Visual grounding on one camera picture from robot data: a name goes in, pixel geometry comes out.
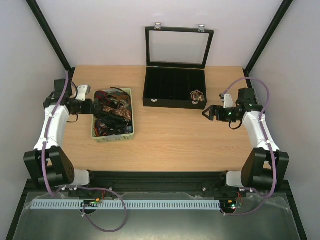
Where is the green perforated plastic basket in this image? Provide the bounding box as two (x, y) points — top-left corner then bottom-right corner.
(90, 87), (136, 144)

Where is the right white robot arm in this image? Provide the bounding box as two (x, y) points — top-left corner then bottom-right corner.
(202, 88), (290, 199)

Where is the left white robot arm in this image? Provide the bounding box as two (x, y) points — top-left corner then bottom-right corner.
(23, 79), (98, 194)

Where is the pile of ties in basket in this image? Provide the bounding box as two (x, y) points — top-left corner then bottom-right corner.
(93, 86), (134, 137)

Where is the rolled patterned tie in box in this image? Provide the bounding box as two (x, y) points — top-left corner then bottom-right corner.
(190, 89), (206, 102)

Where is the black compartment storage box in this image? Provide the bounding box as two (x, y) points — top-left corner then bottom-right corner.
(142, 25), (215, 110)

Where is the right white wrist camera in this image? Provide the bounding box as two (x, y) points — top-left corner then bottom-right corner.
(219, 93), (234, 109)

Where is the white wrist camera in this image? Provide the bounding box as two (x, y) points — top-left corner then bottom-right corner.
(219, 93), (234, 109)
(75, 85), (91, 102)

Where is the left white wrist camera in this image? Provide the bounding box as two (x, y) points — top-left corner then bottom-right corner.
(75, 85), (91, 102)

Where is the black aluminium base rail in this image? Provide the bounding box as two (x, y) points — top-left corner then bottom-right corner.
(24, 170), (291, 198)

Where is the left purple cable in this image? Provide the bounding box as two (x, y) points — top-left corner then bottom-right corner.
(41, 70), (128, 233)

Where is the purple cable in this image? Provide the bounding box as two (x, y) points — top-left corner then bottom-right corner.
(219, 77), (278, 217)
(41, 70), (128, 233)

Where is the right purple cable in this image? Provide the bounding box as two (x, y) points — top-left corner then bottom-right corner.
(219, 77), (278, 217)

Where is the light blue cable duct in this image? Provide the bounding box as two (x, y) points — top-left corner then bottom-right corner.
(30, 199), (221, 211)

